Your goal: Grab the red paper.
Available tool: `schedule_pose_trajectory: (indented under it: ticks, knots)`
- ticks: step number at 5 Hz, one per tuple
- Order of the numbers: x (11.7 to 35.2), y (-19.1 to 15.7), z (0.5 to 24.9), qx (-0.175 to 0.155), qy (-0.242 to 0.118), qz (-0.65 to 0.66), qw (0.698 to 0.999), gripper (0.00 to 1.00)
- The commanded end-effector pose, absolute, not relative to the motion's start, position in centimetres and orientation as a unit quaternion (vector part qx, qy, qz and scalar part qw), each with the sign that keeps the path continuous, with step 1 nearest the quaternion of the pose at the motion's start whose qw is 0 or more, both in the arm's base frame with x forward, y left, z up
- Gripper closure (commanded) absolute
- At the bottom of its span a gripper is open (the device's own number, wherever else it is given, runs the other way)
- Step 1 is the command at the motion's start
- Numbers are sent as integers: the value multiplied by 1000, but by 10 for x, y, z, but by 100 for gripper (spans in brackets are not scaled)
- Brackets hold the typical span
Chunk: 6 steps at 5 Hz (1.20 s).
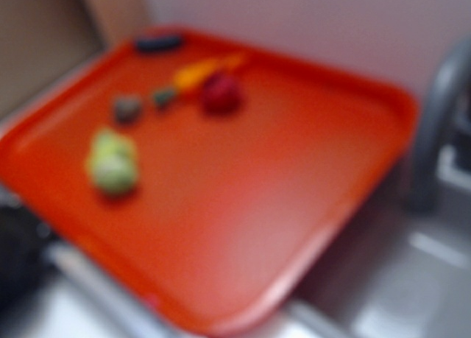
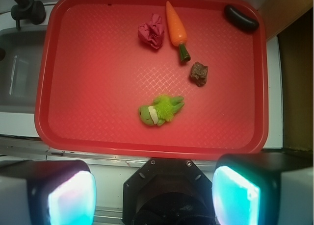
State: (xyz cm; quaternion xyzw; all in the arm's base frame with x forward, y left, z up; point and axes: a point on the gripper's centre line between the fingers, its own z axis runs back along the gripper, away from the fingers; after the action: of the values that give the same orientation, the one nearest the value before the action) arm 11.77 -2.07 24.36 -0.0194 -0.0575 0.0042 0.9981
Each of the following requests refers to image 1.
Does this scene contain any orange plastic tray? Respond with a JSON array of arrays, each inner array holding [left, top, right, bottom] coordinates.
[[1, 27, 418, 337]]

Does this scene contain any red crumpled paper ball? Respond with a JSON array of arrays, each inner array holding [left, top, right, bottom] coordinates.
[[201, 73, 242, 113]]

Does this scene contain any orange yellow toy carrot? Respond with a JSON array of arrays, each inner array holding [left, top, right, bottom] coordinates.
[[171, 54, 247, 94]]

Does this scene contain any small green block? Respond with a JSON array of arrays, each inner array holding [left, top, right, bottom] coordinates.
[[152, 88, 177, 108]]

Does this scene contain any small grey brown lump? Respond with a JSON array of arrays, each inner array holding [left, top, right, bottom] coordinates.
[[113, 96, 142, 123]]

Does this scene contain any green crumpled paper ball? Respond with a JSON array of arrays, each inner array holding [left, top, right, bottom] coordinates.
[[85, 129, 139, 197]]

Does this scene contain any dark blue marker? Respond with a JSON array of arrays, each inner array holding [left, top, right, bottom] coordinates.
[[134, 35, 183, 53]]

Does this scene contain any grey curved faucet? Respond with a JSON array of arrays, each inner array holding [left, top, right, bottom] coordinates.
[[407, 36, 470, 213]]

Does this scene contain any black object lower left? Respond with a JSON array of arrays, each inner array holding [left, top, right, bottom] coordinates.
[[1, 190, 49, 311]]

